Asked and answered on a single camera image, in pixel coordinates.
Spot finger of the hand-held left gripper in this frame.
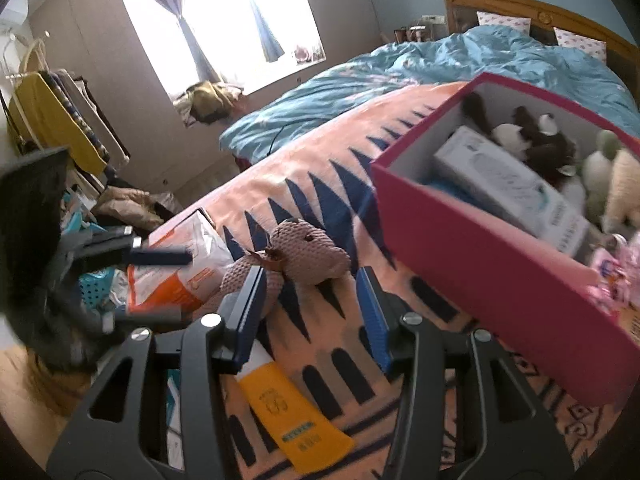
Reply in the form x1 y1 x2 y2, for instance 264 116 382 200
75 226 195 269
101 306 189 334

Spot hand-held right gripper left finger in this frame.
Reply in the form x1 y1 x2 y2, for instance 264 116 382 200
47 265 268 480

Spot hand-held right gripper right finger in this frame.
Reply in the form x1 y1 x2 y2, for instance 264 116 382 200
356 266 576 480

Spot pink cardboard box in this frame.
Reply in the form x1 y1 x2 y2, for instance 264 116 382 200
370 72 640 408

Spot white product box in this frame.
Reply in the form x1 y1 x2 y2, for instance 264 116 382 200
432 126 592 259

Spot cream fluffy plush toy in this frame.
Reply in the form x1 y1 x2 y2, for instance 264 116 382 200
602 147 640 234

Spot orange white packet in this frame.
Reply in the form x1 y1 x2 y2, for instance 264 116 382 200
126 209 237 319

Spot beige cloth heap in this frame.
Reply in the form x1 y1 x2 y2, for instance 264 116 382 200
94 185 172 232

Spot teal plastic basket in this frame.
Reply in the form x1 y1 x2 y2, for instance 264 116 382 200
70 210 132 311

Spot pink knitted teddy bear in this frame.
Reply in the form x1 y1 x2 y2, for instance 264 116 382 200
220 217 353 312

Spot white teal packet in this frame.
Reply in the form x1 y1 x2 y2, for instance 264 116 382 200
165 367 187 468

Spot orange yellow tube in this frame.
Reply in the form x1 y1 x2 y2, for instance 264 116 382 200
237 339 357 476

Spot person's beige trousers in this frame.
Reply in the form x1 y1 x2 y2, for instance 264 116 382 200
0 345 97 417

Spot clothes rack with garments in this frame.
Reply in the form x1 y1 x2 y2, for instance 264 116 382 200
40 66 132 167
9 71 109 177

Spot olive clothes pile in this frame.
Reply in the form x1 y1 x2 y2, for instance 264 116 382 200
172 80 247 124

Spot orange patterned blanket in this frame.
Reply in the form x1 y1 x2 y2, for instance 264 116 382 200
150 80 617 480

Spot beige wardrobe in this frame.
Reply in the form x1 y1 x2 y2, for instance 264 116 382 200
27 0 242 197

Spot purple curtain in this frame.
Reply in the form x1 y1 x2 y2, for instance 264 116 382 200
220 0 287 62
117 0 222 92

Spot white air conditioner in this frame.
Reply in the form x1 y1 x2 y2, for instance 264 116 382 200
0 0 32 27

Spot brown white plush dog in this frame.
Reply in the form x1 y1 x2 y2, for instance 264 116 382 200
460 92 579 187

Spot bright window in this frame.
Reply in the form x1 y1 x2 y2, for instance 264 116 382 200
115 0 327 97

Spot blue duvet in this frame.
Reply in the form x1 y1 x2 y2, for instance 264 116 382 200
219 24 640 167

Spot grey green plush mouse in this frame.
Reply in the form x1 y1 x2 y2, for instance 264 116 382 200
580 130 624 222

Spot bedside table with items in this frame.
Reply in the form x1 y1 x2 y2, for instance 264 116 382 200
392 14 447 44

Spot white dotted pillow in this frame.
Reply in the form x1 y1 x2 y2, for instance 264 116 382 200
554 27 609 64
476 11 532 36

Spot wooden headboard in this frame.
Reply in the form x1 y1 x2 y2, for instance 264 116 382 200
444 0 640 69

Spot black cable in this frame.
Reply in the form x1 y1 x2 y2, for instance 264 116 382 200
266 124 287 157

